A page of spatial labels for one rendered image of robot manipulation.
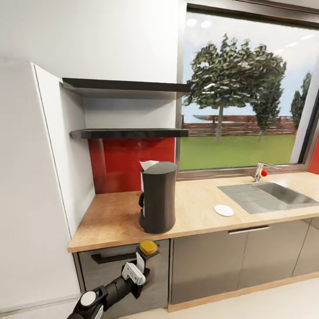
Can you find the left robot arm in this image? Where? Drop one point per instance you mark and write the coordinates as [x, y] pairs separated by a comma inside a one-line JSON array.
[[92, 304]]

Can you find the fridge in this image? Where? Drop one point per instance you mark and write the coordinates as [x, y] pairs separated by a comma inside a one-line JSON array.
[[46, 188]]

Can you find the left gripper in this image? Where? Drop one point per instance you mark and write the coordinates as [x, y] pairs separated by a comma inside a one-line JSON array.
[[124, 287]]

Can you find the saucer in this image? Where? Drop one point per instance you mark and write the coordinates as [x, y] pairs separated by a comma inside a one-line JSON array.
[[223, 210]]

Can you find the paper coffee filter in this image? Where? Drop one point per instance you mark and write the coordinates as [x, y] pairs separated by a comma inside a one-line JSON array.
[[148, 164]]

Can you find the drop in sink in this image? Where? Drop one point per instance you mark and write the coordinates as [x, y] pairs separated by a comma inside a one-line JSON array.
[[258, 197]]

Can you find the bottle of coffee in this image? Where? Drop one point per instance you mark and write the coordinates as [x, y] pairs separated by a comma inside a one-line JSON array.
[[147, 255]]

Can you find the coffee maker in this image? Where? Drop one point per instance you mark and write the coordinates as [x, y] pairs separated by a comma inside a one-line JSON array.
[[158, 197]]

